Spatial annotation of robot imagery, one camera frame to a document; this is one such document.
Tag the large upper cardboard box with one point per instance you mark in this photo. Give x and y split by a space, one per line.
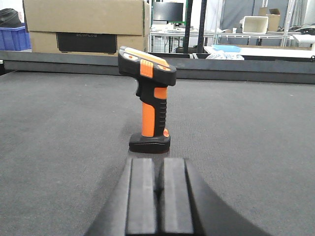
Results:
121 17

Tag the blue tray background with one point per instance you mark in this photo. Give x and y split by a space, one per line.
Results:
227 48

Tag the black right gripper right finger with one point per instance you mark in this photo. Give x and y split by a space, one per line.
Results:
189 207

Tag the black bag in bin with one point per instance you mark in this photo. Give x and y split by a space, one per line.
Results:
9 18

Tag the open brown cardboard box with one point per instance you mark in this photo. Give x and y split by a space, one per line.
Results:
273 15

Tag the orange black barcode scanner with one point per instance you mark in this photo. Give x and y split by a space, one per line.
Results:
150 98

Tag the black computer monitor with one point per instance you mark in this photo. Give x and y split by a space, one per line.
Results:
168 11

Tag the lower cardboard box black print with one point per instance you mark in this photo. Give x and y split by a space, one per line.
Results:
85 43

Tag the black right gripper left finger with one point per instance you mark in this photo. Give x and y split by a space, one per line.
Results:
131 207

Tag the blue plastic bin background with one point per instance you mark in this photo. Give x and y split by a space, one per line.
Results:
14 39

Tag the white plastic tub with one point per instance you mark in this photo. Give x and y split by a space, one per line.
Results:
254 24

